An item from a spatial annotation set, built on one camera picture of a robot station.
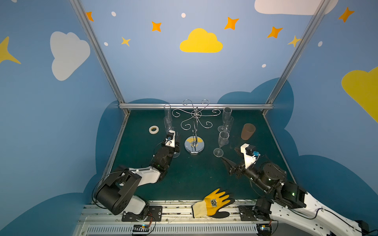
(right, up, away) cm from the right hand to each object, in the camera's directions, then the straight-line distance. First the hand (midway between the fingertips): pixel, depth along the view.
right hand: (231, 151), depth 64 cm
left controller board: (-43, -41, +9) cm, 60 cm away
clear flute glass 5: (-34, +14, +34) cm, 50 cm away
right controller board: (+19, -41, +9) cm, 46 cm away
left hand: (-28, +7, +20) cm, 35 cm away
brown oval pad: (+21, +8, +35) cm, 41 cm away
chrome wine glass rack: (-15, -2, +36) cm, 39 cm away
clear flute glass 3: (+9, +15, +39) cm, 43 cm away
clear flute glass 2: (+6, +18, +35) cm, 40 cm away
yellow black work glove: (-8, -31, +11) cm, 34 cm away
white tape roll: (-46, +7, +44) cm, 64 cm away
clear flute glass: (+1, +3, +20) cm, 20 cm away
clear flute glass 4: (-33, +22, +29) cm, 49 cm away
